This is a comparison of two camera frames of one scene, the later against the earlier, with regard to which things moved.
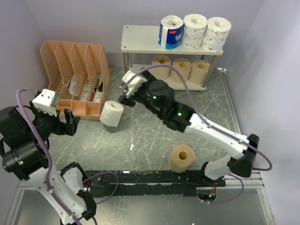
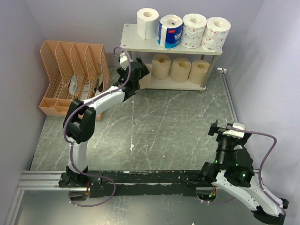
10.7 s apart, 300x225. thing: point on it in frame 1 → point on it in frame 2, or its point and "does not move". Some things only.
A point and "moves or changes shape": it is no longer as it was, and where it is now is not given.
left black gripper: [60, 127] → [145, 71]
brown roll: [182, 157] moves or changes shape
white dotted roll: [216, 34] does not move
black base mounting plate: [109, 183] does not move
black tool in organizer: [100, 88] does not move
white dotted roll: [194, 29] does not move
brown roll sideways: [161, 72] does not move
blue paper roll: [170, 32] does not move
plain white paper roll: [111, 113] → [147, 23]
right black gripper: [130, 101] → [213, 128]
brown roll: [199, 71] does not move
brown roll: [183, 66] does not move
